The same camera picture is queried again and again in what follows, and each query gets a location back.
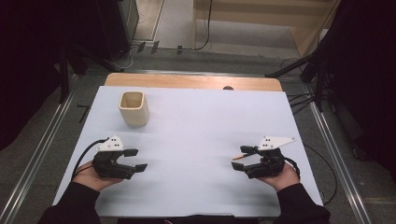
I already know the black tripod stand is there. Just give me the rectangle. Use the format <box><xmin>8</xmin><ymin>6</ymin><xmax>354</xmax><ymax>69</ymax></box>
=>
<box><xmin>58</xmin><ymin>43</ymin><xmax>125</xmax><ymax>105</ymax></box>
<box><xmin>264</xmin><ymin>50</ymin><xmax>330</xmax><ymax>113</ymax></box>

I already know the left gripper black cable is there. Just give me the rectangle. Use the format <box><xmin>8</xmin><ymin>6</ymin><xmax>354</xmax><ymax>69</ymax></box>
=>
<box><xmin>71</xmin><ymin>138</ymin><xmax>109</xmax><ymax>182</ymax></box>

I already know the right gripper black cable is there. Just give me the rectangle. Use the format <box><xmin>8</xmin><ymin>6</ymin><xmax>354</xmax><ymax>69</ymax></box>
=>
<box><xmin>284</xmin><ymin>157</ymin><xmax>302</xmax><ymax>181</ymax></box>

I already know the black cabinet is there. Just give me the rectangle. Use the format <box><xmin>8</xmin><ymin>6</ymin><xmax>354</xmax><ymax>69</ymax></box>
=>
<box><xmin>95</xmin><ymin>0</ymin><xmax>140</xmax><ymax>62</ymax></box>

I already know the thin black floor cable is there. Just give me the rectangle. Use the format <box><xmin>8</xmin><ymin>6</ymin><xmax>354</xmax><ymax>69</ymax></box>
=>
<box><xmin>303</xmin><ymin>143</ymin><xmax>339</xmax><ymax>206</ymax></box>

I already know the wooden table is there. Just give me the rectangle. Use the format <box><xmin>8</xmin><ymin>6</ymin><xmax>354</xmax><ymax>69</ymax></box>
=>
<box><xmin>104</xmin><ymin>73</ymin><xmax>283</xmax><ymax>92</ymax></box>

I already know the person's left hand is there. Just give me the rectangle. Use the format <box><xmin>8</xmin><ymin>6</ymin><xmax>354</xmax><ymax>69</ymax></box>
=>
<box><xmin>72</xmin><ymin>160</ymin><xmax>124</xmax><ymax>192</ymax></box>

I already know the person's right hand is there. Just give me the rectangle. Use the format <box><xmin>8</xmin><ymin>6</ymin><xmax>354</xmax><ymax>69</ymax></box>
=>
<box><xmin>256</xmin><ymin>157</ymin><xmax>302</xmax><ymax>192</ymax></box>

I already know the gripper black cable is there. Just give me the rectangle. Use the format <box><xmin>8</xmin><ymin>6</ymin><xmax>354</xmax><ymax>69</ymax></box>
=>
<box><xmin>71</xmin><ymin>138</ymin><xmax>109</xmax><ymax>182</ymax></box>
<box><xmin>284</xmin><ymin>157</ymin><xmax>302</xmax><ymax>181</ymax></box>

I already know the black curtain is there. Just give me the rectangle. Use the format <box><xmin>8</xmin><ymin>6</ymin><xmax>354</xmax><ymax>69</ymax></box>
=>
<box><xmin>0</xmin><ymin>0</ymin><xmax>108</xmax><ymax>152</ymax></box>
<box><xmin>316</xmin><ymin>0</ymin><xmax>396</xmax><ymax>175</ymax></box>

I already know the beige square cup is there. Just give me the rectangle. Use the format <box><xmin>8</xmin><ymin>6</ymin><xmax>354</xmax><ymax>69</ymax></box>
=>
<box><xmin>118</xmin><ymin>91</ymin><xmax>149</xmax><ymax>127</ymax></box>

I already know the orange pencil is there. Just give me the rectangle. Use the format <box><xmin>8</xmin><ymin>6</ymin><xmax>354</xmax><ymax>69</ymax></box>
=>
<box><xmin>232</xmin><ymin>151</ymin><xmax>258</xmax><ymax>161</ymax></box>

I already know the black hanging cable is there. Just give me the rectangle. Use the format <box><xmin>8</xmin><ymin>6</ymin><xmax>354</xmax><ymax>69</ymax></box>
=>
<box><xmin>193</xmin><ymin>0</ymin><xmax>214</xmax><ymax>51</ymax></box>

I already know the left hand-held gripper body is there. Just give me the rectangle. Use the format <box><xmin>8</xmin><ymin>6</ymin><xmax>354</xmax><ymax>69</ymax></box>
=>
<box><xmin>92</xmin><ymin>134</ymin><xmax>138</xmax><ymax>180</ymax></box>

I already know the wooden platform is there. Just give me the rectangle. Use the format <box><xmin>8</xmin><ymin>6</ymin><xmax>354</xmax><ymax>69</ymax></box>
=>
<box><xmin>191</xmin><ymin>0</ymin><xmax>343</xmax><ymax>59</ymax></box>

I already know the black hex key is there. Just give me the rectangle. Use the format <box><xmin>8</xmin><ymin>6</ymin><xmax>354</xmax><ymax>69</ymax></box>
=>
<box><xmin>77</xmin><ymin>104</ymin><xmax>91</xmax><ymax>124</ymax></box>

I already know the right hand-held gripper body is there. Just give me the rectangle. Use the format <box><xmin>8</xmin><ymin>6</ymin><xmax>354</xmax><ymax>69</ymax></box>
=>
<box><xmin>244</xmin><ymin>135</ymin><xmax>297</xmax><ymax>180</ymax></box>

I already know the aluminium floor rail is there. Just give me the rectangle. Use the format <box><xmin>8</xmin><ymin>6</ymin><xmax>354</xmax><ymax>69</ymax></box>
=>
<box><xmin>0</xmin><ymin>74</ymin><xmax>79</xmax><ymax>224</ymax></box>
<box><xmin>303</xmin><ymin>83</ymin><xmax>374</xmax><ymax>224</ymax></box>

